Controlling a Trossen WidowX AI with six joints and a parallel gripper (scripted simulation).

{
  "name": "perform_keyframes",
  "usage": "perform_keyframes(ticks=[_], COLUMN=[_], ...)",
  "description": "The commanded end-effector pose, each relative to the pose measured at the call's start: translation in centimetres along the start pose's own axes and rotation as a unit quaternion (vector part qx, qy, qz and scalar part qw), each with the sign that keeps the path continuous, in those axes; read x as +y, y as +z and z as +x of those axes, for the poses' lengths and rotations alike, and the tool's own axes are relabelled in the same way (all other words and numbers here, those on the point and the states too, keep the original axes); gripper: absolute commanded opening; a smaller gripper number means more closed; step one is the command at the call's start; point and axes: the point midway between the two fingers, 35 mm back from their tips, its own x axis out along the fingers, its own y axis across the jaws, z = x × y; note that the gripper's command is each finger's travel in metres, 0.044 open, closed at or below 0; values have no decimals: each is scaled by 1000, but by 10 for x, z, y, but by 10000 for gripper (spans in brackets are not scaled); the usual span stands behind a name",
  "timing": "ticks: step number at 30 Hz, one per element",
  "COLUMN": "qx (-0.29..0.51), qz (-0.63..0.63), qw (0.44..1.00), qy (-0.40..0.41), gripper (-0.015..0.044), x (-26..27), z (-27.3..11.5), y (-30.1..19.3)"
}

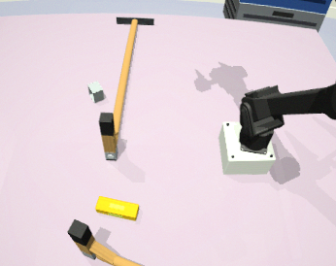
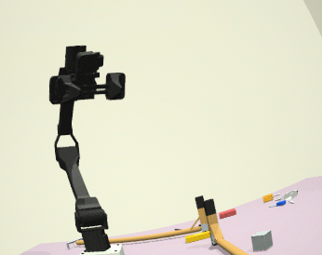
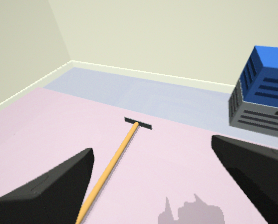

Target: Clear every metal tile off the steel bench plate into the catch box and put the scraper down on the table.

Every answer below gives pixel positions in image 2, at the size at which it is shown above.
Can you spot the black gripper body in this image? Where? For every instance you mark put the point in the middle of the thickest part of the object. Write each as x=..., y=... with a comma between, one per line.
x=88, y=86

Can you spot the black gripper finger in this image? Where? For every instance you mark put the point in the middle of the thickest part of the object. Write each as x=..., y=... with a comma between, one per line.
x=115, y=87
x=71, y=93

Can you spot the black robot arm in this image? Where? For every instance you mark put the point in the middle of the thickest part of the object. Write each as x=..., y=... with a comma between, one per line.
x=88, y=211

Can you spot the red rectangular block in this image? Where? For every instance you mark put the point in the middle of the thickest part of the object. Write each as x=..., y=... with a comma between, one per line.
x=227, y=213

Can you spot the scraper with blue handle and grey blade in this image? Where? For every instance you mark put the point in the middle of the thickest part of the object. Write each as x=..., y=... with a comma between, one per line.
x=281, y=203

